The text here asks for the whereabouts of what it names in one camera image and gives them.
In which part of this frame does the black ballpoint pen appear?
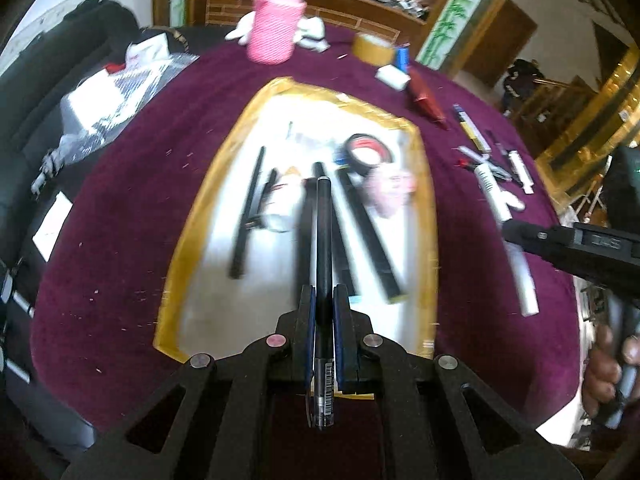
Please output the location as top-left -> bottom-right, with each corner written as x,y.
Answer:
314,162 -> 334,429

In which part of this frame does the white plastic comb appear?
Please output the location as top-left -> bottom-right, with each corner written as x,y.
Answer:
474,162 -> 539,318

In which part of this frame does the person's right hand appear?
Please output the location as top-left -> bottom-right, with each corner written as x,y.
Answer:
582,325 -> 639,418

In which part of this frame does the white tray with yellow tape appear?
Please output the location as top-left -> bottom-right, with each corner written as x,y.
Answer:
153,77 -> 438,362

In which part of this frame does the black pen in tray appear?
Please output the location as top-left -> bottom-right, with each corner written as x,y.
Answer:
229,146 -> 266,280

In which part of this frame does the pink plush ball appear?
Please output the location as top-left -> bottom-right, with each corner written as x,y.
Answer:
362,162 -> 416,218

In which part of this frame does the black red tipped marker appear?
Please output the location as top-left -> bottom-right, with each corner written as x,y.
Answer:
456,156 -> 514,183

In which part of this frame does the black electrical tape roll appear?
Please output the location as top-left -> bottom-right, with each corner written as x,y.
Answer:
343,133 -> 394,177

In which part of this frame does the purple velvet tablecloth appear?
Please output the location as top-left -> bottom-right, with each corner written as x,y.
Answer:
30,27 -> 582,430

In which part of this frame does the red packet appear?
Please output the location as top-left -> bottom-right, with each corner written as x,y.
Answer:
408,66 -> 448,130

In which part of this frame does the white eraser block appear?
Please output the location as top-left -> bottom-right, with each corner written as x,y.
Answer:
375,65 -> 410,91

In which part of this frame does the brown packing tape roll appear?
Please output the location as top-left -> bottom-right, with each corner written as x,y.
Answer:
352,32 -> 395,67

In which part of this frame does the white glove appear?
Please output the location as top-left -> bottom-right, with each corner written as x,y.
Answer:
224,11 -> 330,53

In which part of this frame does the black office chair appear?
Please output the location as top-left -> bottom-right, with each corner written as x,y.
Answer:
1,0 -> 201,458

